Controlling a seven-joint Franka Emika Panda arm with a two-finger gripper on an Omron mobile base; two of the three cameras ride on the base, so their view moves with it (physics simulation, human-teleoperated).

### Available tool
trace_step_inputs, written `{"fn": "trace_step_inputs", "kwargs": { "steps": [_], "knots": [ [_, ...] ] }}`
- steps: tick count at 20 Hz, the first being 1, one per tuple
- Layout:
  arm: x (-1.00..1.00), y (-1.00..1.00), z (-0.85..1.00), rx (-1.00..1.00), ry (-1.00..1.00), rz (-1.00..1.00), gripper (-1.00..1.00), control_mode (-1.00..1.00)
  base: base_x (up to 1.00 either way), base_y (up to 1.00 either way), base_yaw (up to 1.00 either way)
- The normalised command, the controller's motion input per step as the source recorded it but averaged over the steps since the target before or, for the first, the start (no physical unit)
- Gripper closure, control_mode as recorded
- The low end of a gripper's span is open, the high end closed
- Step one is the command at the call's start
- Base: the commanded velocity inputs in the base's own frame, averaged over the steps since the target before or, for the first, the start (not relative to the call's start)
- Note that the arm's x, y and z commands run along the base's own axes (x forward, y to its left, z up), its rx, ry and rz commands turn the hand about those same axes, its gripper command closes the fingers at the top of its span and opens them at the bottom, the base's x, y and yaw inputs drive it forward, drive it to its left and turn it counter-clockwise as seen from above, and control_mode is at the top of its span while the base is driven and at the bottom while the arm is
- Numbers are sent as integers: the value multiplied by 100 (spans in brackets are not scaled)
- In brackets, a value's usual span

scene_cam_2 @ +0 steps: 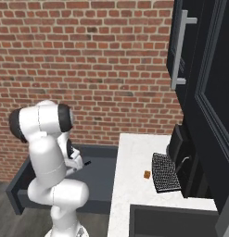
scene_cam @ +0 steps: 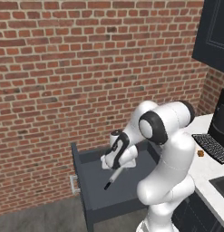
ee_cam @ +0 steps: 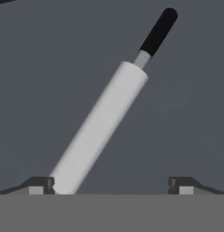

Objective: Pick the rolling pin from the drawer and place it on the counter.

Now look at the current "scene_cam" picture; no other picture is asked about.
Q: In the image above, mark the dark grey drawer front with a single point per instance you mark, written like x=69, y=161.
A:
x=82, y=187

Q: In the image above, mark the small brown food item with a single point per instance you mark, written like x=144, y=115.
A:
x=201, y=153

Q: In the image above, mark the black countertop appliance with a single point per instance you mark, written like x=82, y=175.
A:
x=219, y=123

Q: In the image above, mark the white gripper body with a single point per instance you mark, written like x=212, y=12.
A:
x=130, y=159

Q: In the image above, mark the dark blue base cupboards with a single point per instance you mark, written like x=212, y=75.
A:
x=196, y=216

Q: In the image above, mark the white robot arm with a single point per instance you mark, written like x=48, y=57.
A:
x=173, y=157

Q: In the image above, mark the dark sink basin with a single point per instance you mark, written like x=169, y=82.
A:
x=220, y=185

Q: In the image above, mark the dark grey open drawer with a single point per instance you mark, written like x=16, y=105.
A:
x=98, y=184

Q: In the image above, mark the dark blue wall cupboard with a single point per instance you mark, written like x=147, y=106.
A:
x=211, y=33

